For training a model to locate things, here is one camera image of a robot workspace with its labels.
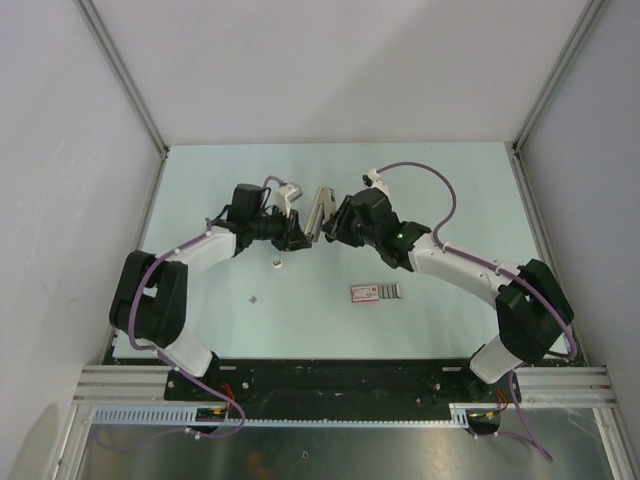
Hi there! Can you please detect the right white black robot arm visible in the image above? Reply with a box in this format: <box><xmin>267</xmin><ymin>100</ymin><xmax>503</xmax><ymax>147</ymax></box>
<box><xmin>321</xmin><ymin>188</ymin><xmax>574</xmax><ymax>401</ymax></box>

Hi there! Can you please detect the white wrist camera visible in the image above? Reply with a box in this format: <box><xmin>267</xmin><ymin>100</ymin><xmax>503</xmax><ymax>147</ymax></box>
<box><xmin>274</xmin><ymin>183</ymin><xmax>303</xmax><ymax>217</ymax></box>
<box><xmin>362</xmin><ymin>169</ymin><xmax>390</xmax><ymax>198</ymax></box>

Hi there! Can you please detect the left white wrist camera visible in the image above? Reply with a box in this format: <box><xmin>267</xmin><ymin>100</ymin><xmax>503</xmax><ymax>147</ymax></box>
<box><xmin>274</xmin><ymin>183</ymin><xmax>303</xmax><ymax>217</ymax></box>

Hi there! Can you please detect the beige black stapler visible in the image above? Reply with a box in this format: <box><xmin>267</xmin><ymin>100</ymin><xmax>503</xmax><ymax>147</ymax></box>
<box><xmin>304</xmin><ymin>186</ymin><xmax>336</xmax><ymax>243</ymax></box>

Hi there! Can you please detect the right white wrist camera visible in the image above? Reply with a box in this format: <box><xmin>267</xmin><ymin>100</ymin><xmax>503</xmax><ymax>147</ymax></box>
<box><xmin>362</xmin><ymin>169</ymin><xmax>390</xmax><ymax>198</ymax></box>

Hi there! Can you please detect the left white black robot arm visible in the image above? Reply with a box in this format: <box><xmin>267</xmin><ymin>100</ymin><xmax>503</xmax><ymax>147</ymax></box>
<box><xmin>108</xmin><ymin>181</ymin><xmax>311</xmax><ymax>400</ymax></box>

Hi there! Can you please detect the grey slotted cable duct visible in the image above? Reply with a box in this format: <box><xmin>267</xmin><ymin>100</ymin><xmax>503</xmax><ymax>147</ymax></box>
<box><xmin>88</xmin><ymin>402</ymin><xmax>506</xmax><ymax>430</ymax></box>

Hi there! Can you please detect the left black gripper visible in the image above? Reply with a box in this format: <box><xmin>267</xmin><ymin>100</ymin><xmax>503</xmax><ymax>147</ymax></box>
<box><xmin>249</xmin><ymin>204</ymin><xmax>312</xmax><ymax>252</ymax></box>

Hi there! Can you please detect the red white staple box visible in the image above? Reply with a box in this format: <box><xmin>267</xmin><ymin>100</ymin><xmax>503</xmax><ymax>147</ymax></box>
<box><xmin>351</xmin><ymin>282</ymin><xmax>402</xmax><ymax>303</ymax></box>

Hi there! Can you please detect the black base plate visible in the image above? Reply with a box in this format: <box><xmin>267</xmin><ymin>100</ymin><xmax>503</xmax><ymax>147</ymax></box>
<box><xmin>164</xmin><ymin>359</ymin><xmax>521</xmax><ymax>424</ymax></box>

